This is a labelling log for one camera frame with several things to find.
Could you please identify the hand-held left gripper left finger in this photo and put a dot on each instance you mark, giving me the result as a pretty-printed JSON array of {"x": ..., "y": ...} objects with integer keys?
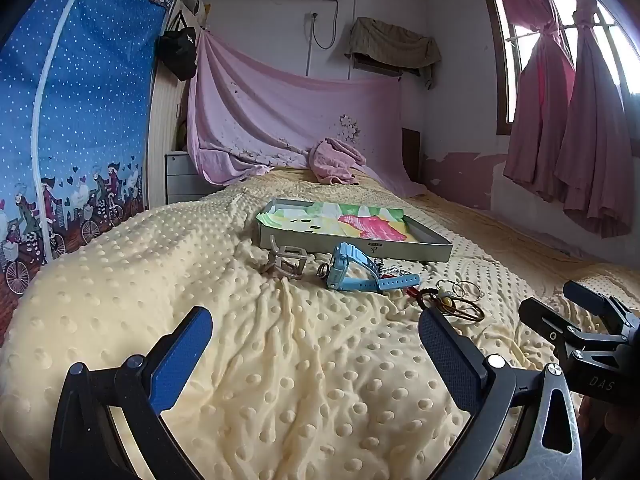
[{"x": 185, "y": 355}]

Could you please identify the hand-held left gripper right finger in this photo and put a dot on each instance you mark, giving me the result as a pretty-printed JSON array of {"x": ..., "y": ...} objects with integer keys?
[{"x": 450, "y": 355}]

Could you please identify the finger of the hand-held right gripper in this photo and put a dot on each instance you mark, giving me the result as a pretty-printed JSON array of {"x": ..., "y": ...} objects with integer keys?
[
  {"x": 545, "y": 325},
  {"x": 595, "y": 300}
]

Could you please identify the grey shallow tray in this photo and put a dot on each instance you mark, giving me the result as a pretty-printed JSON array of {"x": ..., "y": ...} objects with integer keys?
[{"x": 425, "y": 250}]

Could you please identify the beige hair claw clip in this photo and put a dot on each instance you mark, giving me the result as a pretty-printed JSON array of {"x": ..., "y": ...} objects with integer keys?
[{"x": 287, "y": 266}]

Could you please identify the blue smartwatch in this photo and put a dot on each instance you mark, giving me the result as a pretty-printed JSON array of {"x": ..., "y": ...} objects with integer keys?
[{"x": 345, "y": 265}]

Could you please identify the yellow dotted blanket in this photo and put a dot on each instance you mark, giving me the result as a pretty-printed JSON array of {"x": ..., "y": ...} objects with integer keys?
[{"x": 300, "y": 385}]

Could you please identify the painted paper sheet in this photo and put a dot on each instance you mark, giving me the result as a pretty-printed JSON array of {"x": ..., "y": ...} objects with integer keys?
[{"x": 360, "y": 225}]

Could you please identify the grey drawer cabinet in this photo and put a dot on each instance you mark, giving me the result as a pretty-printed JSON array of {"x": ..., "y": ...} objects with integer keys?
[{"x": 182, "y": 180}]

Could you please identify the pink crumpled towel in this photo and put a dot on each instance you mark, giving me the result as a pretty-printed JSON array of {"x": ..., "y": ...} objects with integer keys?
[{"x": 335, "y": 160}]

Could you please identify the light wood wardrobe panel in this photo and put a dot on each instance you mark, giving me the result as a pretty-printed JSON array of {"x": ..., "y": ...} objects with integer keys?
[{"x": 162, "y": 125}]

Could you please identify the pink hanging sheet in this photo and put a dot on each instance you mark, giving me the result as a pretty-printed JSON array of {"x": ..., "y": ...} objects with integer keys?
[{"x": 280, "y": 110}]

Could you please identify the blue printed cloth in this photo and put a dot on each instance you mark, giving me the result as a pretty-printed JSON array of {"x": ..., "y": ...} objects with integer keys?
[{"x": 90, "y": 110}]

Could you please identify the black bag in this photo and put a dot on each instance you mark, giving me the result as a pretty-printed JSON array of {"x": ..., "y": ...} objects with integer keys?
[{"x": 177, "y": 52}]

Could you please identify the olive draped cloth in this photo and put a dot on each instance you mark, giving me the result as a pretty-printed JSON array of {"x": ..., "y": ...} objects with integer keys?
[{"x": 395, "y": 42}]

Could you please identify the brown wall board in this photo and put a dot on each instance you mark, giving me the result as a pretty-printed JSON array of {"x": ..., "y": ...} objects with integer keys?
[{"x": 411, "y": 155}]

